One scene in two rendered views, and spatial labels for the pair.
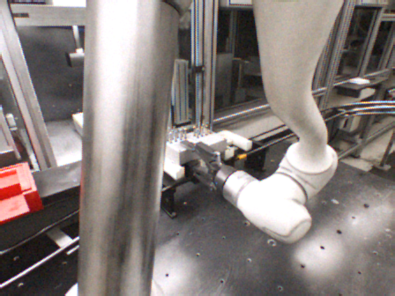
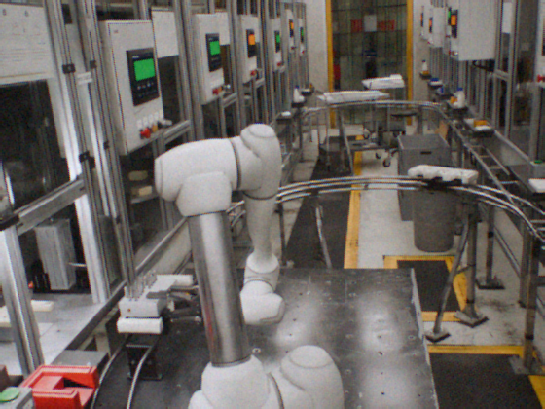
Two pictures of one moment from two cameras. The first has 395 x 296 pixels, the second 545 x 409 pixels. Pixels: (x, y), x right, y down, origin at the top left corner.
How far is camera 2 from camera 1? 123 cm
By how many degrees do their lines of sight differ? 40
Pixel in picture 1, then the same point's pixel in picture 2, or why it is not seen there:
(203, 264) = not seen: hidden behind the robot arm
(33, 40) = not seen: outside the picture
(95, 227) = (229, 314)
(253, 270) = not seen: hidden behind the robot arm
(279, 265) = (272, 359)
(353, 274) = (317, 338)
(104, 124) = (222, 264)
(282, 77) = (262, 222)
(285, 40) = (264, 210)
